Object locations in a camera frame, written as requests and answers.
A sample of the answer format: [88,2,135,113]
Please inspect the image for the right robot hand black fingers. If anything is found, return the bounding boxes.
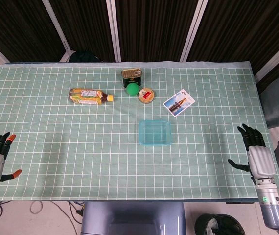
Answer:
[228,123,277,185]

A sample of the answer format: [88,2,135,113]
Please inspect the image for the dark folding partition screen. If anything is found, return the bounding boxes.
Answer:
[0,0,279,86]

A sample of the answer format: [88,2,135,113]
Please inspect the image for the landscape photo postcard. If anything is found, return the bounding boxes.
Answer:
[163,89,195,118]

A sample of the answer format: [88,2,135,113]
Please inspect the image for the green ball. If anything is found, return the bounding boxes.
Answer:
[126,83,140,96]

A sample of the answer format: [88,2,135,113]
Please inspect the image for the round tin red label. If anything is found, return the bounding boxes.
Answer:
[138,88,155,104]

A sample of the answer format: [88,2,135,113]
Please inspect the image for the black bag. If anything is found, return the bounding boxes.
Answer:
[68,50,101,63]

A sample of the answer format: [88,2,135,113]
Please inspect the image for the green checked tablecloth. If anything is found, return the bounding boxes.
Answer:
[0,62,279,202]

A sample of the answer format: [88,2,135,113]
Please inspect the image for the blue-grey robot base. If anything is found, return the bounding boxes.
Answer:
[80,201,186,235]

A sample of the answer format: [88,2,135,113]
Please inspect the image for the yellow label tea bottle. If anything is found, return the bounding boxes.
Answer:
[68,88,115,106]

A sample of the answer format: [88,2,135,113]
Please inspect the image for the dark green rectangular tin can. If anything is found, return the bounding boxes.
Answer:
[121,68,143,88]

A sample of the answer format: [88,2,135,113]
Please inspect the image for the black waste bin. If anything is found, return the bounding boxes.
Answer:
[194,213,247,235]

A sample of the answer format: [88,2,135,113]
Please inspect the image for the grey looped floor cable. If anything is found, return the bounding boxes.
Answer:
[30,200,44,214]

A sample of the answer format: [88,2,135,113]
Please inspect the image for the clear blue plastic tray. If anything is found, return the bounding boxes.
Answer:
[139,120,172,147]

